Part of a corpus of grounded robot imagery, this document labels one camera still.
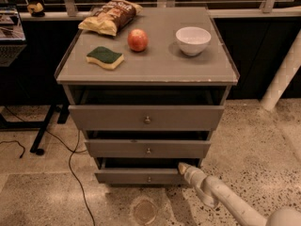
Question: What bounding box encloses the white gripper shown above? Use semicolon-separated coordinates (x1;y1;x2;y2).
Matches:
178;162;207;188

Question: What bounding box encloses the grey bottom drawer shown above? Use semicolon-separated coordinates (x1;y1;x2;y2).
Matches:
93;157;201;186

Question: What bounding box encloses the grey drawer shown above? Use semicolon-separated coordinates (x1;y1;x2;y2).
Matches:
93;157;201;186
86;131;211;158
68;89;226;132

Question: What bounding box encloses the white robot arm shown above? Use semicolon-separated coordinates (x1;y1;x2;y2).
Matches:
178;162;301;226

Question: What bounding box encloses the grey drawer cabinet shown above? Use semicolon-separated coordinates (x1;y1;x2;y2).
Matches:
54;5;241;174

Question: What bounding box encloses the grey middle drawer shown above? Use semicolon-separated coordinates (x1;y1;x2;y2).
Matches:
86;131;211;158

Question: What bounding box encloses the grey top drawer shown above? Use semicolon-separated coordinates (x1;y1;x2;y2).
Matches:
68;89;226;132

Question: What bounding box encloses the white ceramic bowl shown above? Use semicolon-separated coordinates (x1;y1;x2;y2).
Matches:
176;26;212;56

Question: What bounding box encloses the red apple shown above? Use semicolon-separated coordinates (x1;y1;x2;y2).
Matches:
127;28;149;52

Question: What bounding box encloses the green yellow sponge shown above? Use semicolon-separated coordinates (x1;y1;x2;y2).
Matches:
86;46;124;70

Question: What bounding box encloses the white diagonal pipe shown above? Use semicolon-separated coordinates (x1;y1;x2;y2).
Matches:
260;30;301;111

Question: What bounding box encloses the brown yellow chip bag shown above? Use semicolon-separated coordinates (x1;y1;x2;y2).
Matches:
78;0;143;37

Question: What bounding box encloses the black desk with laptop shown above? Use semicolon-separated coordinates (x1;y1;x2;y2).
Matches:
0;3;58;155

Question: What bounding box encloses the metal railing ledge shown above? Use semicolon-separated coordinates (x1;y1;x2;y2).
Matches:
17;0;301;21

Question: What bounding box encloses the yellow black object on ledge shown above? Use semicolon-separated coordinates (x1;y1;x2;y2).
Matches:
27;2;45;17

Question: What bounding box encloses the black floor cable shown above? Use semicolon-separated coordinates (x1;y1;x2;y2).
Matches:
4;105;97;226

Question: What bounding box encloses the short black cable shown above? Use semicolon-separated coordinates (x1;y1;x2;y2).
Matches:
0;139;26;159

